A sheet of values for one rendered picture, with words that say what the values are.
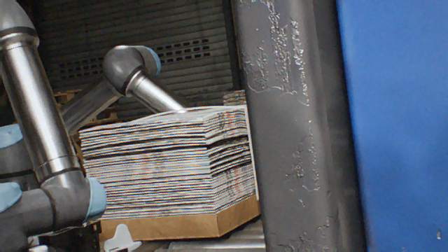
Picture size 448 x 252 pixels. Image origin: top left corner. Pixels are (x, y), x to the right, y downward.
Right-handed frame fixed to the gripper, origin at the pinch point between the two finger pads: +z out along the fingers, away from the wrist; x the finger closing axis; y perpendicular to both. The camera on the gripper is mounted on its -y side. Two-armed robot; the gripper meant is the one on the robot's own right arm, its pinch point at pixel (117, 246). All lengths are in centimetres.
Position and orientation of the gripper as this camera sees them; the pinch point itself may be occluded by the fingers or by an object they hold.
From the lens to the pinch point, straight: 141.6
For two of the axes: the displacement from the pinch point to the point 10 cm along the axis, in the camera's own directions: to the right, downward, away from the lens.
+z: 4.4, -1.1, 8.9
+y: -1.3, -9.9, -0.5
